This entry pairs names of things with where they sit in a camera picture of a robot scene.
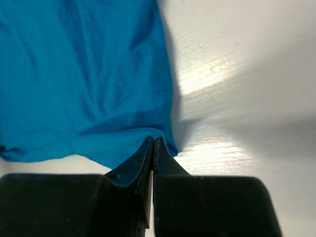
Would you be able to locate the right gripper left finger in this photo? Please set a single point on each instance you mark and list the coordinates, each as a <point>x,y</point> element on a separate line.
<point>116,204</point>

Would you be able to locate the bright blue t-shirt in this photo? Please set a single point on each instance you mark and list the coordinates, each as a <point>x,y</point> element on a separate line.
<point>82,77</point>

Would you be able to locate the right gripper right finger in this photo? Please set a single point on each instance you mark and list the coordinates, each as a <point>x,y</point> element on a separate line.
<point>186,205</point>

